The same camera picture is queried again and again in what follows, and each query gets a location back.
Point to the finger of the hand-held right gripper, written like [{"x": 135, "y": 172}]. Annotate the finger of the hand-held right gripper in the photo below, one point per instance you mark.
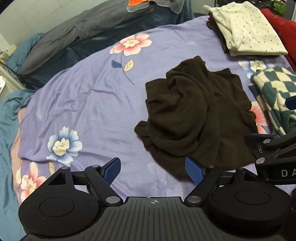
[
  {"x": 291, "y": 103},
  {"x": 259, "y": 141}
]

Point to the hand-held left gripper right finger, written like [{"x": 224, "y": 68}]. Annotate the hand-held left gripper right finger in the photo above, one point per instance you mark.
[{"x": 193, "y": 172}]

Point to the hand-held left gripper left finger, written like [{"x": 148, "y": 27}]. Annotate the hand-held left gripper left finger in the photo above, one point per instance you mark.
[{"x": 112, "y": 171}]

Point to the dark brown garment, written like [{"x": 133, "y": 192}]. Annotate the dark brown garment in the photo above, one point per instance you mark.
[{"x": 192, "y": 111}]

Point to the dark maroon folded clothes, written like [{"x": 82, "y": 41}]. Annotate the dark maroon folded clothes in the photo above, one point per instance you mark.
[{"x": 211, "y": 23}]

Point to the green checkered cloth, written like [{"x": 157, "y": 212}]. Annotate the green checkered cloth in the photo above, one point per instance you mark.
[{"x": 272, "y": 92}]

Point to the purple floral bedsheet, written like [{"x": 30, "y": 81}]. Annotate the purple floral bedsheet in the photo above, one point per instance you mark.
[{"x": 92, "y": 104}]

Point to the red cloth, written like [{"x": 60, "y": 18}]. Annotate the red cloth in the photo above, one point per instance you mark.
[{"x": 283, "y": 26}]

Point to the white polka-dot garment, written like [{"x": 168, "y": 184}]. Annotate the white polka-dot garment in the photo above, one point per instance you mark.
[{"x": 247, "y": 30}]

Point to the teal blanket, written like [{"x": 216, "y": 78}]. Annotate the teal blanket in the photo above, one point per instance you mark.
[{"x": 7, "y": 129}]

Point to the dark teal bed cover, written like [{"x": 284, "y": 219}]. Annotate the dark teal bed cover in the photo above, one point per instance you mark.
[{"x": 97, "y": 42}]

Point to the grey quilt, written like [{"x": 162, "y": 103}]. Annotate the grey quilt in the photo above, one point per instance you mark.
[{"x": 69, "y": 34}]

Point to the orange cloth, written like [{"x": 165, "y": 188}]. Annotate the orange cloth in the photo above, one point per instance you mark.
[{"x": 136, "y": 2}]

